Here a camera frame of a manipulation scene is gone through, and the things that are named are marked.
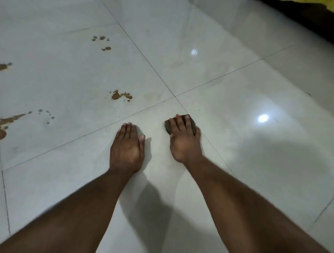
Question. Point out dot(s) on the person's right hand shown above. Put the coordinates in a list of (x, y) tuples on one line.
[(185, 143)]

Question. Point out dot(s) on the person's left hand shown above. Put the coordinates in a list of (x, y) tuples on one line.
[(126, 151)]

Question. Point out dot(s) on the dark brown scrubbing sponge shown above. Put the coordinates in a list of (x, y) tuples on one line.
[(167, 126)]

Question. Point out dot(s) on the person's right forearm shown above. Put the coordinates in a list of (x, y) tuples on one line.
[(248, 213)]

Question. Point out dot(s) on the person's left forearm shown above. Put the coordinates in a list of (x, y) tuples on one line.
[(67, 216)]

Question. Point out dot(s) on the dark cloth with yellow edge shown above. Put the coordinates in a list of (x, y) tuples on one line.
[(313, 15)]

